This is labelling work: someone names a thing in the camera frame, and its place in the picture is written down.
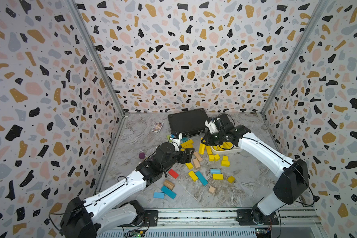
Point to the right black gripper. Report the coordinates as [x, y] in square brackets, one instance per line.
[208, 140]

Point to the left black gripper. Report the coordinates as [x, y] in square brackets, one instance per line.
[188, 159]

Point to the white plastic bin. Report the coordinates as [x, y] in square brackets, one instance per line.
[225, 149]

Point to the long yellow block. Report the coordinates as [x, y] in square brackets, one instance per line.
[202, 148]

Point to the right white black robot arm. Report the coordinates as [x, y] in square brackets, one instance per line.
[292, 175]

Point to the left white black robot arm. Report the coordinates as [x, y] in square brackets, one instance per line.
[87, 218]

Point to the red block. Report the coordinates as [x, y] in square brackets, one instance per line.
[173, 173]

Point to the large yellow block top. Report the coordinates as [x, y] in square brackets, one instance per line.
[187, 144]

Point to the natural wood block front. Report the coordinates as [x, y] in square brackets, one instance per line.
[169, 184]

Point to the yellow block right cluster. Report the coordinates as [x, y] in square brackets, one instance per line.
[225, 163]

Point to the small card box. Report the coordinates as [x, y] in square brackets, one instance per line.
[157, 127]

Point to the natural wood block centre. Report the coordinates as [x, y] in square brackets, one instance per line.
[196, 163]

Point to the natural wood block slanted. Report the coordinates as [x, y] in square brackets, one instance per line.
[198, 157]

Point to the yellow block beside teal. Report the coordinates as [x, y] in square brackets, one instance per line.
[193, 176]

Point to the teal slanted block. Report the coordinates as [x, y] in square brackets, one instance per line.
[201, 178]

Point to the teal long block front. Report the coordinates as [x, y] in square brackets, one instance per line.
[168, 192]

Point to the small light blue block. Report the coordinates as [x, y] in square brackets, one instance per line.
[159, 195]

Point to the black briefcase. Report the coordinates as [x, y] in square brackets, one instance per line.
[188, 123]

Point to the light blue cylinder block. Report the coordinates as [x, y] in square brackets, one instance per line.
[215, 171]

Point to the yellow block near cylinder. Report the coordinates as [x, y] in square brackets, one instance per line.
[217, 176]

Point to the yellow triangle block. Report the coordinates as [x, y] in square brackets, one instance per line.
[231, 179]

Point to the small natural wood cube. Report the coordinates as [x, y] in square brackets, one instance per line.
[211, 190]

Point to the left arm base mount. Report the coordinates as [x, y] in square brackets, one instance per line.
[149, 218]

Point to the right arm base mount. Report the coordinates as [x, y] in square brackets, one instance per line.
[251, 217]

